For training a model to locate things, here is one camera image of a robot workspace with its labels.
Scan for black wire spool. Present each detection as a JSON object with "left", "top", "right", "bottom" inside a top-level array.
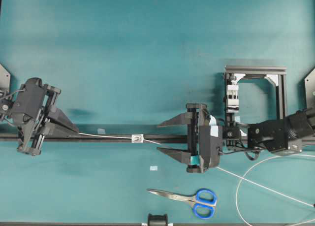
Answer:
[{"left": 147, "top": 214, "right": 168, "bottom": 226}]

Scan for pale tape marker near rail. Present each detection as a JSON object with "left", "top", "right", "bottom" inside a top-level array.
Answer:
[{"left": 97, "top": 128, "right": 106, "bottom": 134}]

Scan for white clamp fixture on frame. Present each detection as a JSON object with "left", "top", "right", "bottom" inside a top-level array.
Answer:
[{"left": 225, "top": 73, "right": 239, "bottom": 113}]

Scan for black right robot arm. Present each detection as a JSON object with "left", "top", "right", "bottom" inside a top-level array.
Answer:
[{"left": 158, "top": 103, "right": 315, "bottom": 173}]

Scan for white tape marker on table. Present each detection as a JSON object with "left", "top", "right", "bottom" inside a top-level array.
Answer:
[{"left": 150, "top": 165, "right": 158, "bottom": 171}]

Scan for thin white wire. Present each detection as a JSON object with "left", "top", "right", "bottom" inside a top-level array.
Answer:
[{"left": 77, "top": 132, "right": 315, "bottom": 224}]

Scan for blue handled scissors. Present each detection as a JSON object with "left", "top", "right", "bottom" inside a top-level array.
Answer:
[{"left": 147, "top": 189, "right": 218, "bottom": 220}]

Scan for white bracket with hole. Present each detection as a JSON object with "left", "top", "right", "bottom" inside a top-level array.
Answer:
[{"left": 131, "top": 134, "right": 144, "bottom": 143}]

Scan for black aluminium extrusion rail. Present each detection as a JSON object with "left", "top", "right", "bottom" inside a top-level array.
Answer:
[{"left": 0, "top": 133, "right": 315, "bottom": 144}]

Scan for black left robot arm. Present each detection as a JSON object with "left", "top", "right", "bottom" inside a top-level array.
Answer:
[{"left": 0, "top": 77, "right": 79, "bottom": 156}]

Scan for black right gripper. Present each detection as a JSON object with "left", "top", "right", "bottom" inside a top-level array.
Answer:
[{"left": 157, "top": 103, "right": 223, "bottom": 173}]

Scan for black aluminium frame stand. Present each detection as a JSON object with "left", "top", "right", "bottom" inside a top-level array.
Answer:
[{"left": 223, "top": 65, "right": 287, "bottom": 127}]

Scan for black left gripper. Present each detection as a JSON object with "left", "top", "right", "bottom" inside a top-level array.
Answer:
[{"left": 9, "top": 77, "right": 79, "bottom": 156}]

